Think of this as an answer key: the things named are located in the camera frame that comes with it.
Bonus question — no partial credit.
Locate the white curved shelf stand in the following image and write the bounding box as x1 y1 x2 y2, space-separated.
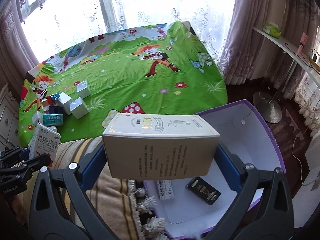
252 26 320 124

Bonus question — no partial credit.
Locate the striped beige sofa cushion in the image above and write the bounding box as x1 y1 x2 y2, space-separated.
15 136 171 240

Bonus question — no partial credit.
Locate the teal medicine box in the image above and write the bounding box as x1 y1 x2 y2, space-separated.
42 114 63 126

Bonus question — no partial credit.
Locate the tall white box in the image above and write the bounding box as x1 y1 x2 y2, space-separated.
57 92 73 115

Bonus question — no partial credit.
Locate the white tube box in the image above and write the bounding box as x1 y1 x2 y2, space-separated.
157 180 174 200

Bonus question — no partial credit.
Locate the purple white storage box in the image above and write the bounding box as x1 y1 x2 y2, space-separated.
143 99 286 240

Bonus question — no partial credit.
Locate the white lace curtain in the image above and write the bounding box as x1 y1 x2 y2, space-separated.
14 0 235 60

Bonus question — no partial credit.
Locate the beige printed carton box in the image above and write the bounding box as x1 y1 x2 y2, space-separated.
102 113 220 180

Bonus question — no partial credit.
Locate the green tissue pack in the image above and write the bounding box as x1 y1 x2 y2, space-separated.
262 22 281 39

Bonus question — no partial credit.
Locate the pink curtain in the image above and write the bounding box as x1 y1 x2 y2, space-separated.
218 0 319 85

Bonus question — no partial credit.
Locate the silver white cube box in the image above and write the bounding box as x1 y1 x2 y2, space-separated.
76 80 91 99
70 98 89 120

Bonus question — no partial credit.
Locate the white dresser with drawers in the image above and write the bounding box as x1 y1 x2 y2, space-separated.
0 83 21 151

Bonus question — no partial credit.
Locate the red blue toy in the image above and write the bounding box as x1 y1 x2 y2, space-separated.
46 93 60 106

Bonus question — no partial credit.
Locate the white red medicine box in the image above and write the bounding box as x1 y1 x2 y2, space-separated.
29 122 61 167

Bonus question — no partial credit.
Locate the green cartoon tablecloth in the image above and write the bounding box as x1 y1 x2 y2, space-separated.
18 21 227 146

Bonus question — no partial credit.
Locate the small white box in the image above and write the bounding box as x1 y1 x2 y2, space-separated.
32 111 43 125

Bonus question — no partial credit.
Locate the small black box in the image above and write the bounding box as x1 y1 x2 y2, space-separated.
185 177 221 205

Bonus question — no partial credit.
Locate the dark blue small box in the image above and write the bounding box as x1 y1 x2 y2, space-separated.
49 105 64 114

